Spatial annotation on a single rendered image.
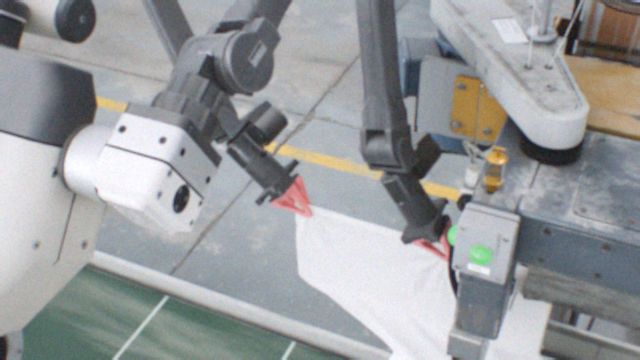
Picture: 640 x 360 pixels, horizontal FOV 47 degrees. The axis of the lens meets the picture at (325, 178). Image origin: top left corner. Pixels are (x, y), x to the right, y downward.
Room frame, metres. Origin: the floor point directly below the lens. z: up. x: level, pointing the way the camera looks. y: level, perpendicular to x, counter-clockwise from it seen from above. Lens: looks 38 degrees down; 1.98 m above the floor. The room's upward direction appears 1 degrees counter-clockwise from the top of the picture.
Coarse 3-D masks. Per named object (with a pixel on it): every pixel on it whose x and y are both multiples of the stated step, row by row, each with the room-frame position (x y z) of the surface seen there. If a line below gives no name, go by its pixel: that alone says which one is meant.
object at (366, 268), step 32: (320, 224) 1.05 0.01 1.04; (352, 224) 1.02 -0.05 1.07; (320, 256) 1.05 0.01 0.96; (352, 256) 1.02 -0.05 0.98; (384, 256) 1.00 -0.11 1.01; (416, 256) 0.97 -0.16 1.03; (320, 288) 1.05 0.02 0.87; (352, 288) 1.02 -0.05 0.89; (384, 288) 0.99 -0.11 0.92; (416, 288) 0.97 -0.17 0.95; (448, 288) 0.94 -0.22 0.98; (384, 320) 0.97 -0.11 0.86; (416, 320) 0.96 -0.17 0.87; (448, 320) 0.94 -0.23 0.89; (512, 320) 0.89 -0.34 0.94; (544, 320) 0.87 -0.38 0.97; (416, 352) 0.91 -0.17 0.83; (512, 352) 0.88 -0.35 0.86
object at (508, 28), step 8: (496, 24) 1.13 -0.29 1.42; (504, 24) 1.13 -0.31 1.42; (512, 24) 1.13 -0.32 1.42; (504, 32) 1.10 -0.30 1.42; (512, 32) 1.10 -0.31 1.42; (520, 32) 1.10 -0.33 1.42; (504, 40) 1.07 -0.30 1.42; (512, 40) 1.07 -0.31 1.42; (520, 40) 1.07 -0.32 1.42; (528, 40) 1.07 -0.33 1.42
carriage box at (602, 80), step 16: (560, 16) 1.31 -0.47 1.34; (560, 32) 1.32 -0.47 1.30; (576, 64) 1.13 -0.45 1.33; (592, 64) 1.13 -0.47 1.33; (608, 64) 1.13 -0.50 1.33; (624, 64) 1.14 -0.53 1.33; (576, 80) 1.08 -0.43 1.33; (592, 80) 1.08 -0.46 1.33; (608, 80) 1.08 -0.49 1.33; (624, 80) 1.08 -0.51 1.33; (592, 96) 1.03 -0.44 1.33; (608, 96) 1.03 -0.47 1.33; (624, 96) 1.02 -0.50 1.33; (624, 112) 0.97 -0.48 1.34
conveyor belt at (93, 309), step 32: (64, 288) 1.54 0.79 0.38; (96, 288) 1.53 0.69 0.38; (128, 288) 1.53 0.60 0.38; (32, 320) 1.41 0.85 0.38; (64, 320) 1.41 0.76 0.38; (96, 320) 1.41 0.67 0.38; (128, 320) 1.40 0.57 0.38; (160, 320) 1.40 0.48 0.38; (192, 320) 1.40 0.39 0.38; (224, 320) 1.40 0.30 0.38; (32, 352) 1.30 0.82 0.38; (64, 352) 1.30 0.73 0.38; (96, 352) 1.29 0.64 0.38; (128, 352) 1.29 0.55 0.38; (160, 352) 1.29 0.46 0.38; (192, 352) 1.29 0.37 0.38; (224, 352) 1.28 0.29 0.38; (256, 352) 1.28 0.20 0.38; (288, 352) 1.28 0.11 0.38; (320, 352) 1.28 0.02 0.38
